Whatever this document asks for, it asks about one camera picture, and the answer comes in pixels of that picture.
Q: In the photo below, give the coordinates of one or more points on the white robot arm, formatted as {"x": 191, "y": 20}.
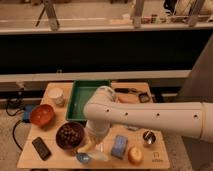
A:
{"x": 189, "y": 119}

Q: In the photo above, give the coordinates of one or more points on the white plastic cup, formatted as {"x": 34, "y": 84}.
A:
{"x": 56, "y": 95}

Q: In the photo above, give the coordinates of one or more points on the yellow banana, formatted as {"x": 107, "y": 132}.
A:
{"x": 85, "y": 147}

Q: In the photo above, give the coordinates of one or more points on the small metal cup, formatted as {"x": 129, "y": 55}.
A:
{"x": 149, "y": 138}

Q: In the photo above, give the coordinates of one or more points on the green plastic tray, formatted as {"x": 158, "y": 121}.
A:
{"x": 81, "y": 92}

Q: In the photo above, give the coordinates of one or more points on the black small box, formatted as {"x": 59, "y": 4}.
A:
{"x": 144, "y": 97}

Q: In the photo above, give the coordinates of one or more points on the dark brown bowl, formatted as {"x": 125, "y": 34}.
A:
{"x": 70, "y": 135}

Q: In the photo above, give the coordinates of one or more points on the red bowl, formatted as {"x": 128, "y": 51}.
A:
{"x": 41, "y": 115}

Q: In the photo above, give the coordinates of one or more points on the blue small bowl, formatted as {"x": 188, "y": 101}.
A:
{"x": 83, "y": 158}

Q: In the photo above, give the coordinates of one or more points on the blue power box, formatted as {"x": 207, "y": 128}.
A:
{"x": 26, "y": 114}

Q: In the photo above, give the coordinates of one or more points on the black remote control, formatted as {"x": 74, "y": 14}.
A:
{"x": 41, "y": 148}

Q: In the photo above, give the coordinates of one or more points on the black handled tool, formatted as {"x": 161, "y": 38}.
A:
{"x": 125, "y": 90}

